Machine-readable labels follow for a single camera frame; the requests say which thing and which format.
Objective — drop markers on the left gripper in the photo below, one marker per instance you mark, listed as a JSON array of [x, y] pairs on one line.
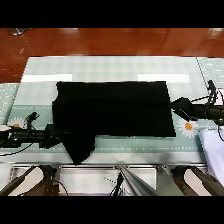
[[52, 136]]

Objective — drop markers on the silver frame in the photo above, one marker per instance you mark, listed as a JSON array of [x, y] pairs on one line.
[[139, 186]]

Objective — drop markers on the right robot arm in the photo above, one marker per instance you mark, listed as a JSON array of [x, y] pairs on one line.
[[210, 112]]

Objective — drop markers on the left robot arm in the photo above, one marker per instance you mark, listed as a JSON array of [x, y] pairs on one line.
[[20, 135]]

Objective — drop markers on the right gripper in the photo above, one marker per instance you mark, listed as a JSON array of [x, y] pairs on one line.
[[187, 108]]

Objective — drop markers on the black T-shirt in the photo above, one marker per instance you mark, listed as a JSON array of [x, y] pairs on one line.
[[113, 110]]

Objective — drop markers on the white garment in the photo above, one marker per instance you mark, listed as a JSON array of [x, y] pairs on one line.
[[214, 153]]

